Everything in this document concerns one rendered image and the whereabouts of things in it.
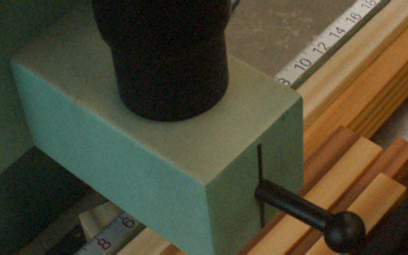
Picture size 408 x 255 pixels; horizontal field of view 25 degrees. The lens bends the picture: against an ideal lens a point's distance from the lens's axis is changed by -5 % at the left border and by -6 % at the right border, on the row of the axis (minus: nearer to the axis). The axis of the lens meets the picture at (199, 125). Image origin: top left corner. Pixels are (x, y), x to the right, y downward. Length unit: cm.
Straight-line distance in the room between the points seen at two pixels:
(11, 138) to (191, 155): 13
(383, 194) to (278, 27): 158
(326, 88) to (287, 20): 150
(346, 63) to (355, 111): 4
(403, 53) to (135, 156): 27
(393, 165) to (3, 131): 23
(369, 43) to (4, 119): 27
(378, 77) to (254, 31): 145
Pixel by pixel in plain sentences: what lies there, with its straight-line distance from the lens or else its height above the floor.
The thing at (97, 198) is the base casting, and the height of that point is 80.
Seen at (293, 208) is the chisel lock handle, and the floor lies 104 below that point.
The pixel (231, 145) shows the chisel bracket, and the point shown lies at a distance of 42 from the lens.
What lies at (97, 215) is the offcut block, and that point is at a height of 83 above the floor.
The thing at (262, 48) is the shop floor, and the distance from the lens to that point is 204.
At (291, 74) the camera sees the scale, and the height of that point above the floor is 96.
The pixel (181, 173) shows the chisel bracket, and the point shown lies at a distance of 42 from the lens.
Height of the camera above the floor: 138
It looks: 47 degrees down
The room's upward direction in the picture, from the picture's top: 7 degrees counter-clockwise
